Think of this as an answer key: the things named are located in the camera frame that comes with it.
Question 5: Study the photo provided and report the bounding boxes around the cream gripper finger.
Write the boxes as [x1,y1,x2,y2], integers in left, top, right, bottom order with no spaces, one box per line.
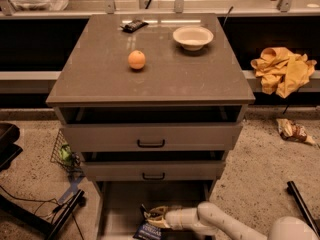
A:
[147,205,180,218]
[147,218,170,229]

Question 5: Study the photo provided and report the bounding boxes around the blue chip bag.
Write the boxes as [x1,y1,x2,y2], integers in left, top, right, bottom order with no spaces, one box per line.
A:
[133,205,161,240]

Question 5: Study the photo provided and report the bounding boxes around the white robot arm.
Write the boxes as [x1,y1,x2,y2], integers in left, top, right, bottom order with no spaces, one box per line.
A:
[144,201,319,240]

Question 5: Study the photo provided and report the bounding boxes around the bottom grey drawer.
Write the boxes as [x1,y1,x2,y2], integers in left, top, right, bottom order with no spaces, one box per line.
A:
[97,181,209,240]

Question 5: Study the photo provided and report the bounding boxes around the grey drawer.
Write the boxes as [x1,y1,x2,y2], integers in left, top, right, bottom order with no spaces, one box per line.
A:
[97,181,209,240]
[82,161,225,181]
[62,123,242,152]

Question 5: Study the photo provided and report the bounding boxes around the middle grey drawer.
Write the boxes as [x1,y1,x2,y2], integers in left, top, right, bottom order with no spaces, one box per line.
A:
[82,161,225,181]

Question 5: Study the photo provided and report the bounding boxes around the top grey drawer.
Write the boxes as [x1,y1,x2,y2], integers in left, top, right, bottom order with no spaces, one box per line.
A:
[62,123,242,152]

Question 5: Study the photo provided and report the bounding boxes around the grey drawer cabinet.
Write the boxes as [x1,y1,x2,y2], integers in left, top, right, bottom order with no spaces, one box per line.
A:
[45,13,256,240]

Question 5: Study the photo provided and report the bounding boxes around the brown snack bag on floor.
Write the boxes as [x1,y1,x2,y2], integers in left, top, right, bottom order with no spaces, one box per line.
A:
[277,118,316,146]

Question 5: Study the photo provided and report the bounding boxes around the blue tape strip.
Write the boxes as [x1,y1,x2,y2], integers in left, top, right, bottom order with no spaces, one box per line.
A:
[58,175,83,204]

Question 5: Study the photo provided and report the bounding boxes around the black bar right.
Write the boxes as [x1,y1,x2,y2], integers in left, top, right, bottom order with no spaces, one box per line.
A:
[287,181,320,238]

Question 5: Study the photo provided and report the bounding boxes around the orange fruit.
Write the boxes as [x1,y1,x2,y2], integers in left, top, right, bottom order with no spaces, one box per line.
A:
[128,50,146,70]

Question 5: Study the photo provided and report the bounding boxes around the black stand left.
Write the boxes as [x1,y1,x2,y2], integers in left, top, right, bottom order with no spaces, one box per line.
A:
[0,123,84,240]

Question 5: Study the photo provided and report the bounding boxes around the white bowl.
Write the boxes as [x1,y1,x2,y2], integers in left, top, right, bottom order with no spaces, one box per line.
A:
[173,26,214,51]

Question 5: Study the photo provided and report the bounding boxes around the yellow crumpled cloth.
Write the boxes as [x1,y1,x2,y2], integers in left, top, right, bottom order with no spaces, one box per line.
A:
[250,47,317,98]

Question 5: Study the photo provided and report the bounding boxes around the dark snack bar wrapper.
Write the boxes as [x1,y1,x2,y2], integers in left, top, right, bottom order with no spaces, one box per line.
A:
[122,19,148,33]

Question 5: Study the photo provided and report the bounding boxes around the black cable on floor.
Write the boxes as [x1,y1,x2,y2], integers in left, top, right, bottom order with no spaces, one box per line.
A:
[0,183,86,240]

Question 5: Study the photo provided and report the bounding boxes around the wire basket with green item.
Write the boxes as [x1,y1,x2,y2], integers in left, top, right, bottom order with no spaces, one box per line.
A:
[50,130,82,174]

